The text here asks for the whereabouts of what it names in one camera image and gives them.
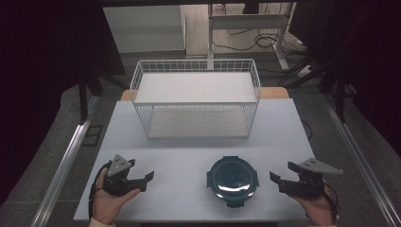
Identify black metal stand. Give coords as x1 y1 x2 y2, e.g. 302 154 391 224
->
78 67 131 125
285 60 358 124

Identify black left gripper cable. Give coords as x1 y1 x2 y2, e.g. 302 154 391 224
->
88 160 113 220

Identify thin black cable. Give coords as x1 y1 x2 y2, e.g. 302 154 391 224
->
301 118 314 142

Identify black floor plate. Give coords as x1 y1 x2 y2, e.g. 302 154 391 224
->
81 124 104 148

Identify person's left hand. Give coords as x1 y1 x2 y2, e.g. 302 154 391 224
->
92 168 142 226

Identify white desk frame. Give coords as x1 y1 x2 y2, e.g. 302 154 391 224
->
206 2 298 71

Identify aluminium rail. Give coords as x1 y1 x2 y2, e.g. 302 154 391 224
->
322 94 401 227
29 94 101 227

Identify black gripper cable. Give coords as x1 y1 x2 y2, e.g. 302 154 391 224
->
321 181 340 220
88 160 113 220

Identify person's right hand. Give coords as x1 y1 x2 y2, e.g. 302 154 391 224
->
289 183 337 227

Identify dark round lidded container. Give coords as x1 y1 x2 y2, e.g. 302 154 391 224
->
206 155 260 209

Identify white wire shelf rack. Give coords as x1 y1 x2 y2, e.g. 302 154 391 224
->
129 59 262 141

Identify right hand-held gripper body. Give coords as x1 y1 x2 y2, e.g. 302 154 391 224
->
278 157 344 200

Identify black floor cables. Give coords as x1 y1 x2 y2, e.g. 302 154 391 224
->
211 27 316 88

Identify white power strip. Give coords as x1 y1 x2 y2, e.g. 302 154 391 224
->
295 63 314 79

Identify person's left sleeve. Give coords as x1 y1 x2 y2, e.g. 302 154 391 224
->
88 217 116 227

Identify dark curtain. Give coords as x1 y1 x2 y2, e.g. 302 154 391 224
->
288 0 401 159
0 0 127 206

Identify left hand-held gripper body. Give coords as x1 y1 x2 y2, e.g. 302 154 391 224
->
103 154 148 198

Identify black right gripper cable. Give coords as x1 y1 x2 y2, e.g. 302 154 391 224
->
321 181 340 220

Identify white panel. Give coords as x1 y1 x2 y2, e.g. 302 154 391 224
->
102 5 186 54

